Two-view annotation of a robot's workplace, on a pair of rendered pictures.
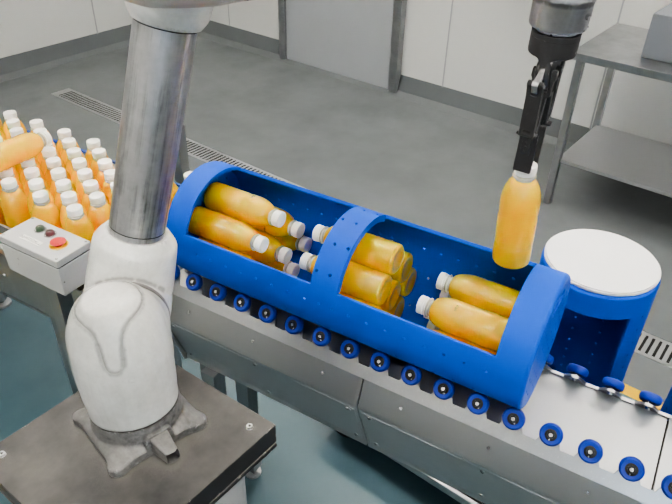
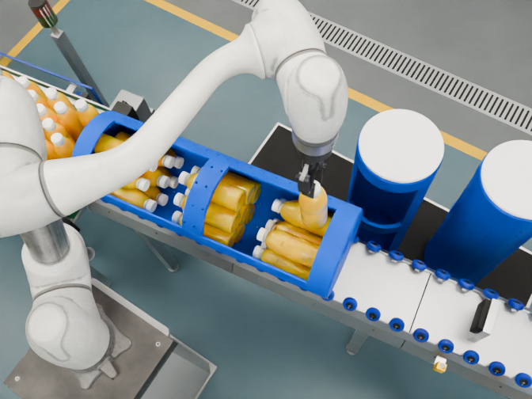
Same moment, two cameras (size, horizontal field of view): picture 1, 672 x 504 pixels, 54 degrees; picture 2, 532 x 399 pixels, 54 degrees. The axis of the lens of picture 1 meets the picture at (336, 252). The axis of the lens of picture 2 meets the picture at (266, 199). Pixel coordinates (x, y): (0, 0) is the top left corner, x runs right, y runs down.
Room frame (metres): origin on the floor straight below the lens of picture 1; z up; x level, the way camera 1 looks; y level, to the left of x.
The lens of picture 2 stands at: (0.51, -0.25, 2.58)
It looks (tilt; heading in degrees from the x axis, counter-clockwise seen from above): 66 degrees down; 4
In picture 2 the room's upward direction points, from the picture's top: 10 degrees counter-clockwise
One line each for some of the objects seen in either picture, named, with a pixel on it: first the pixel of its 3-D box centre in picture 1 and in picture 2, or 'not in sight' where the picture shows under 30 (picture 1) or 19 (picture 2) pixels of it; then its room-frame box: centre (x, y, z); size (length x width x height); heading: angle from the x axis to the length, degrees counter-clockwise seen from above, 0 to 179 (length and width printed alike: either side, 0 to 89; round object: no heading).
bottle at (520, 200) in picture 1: (517, 217); (313, 204); (1.03, -0.33, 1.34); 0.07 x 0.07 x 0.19
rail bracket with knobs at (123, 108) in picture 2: not in sight; (123, 119); (1.62, 0.30, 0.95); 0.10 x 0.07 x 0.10; 150
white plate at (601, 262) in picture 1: (601, 260); (400, 145); (1.34, -0.66, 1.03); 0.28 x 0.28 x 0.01
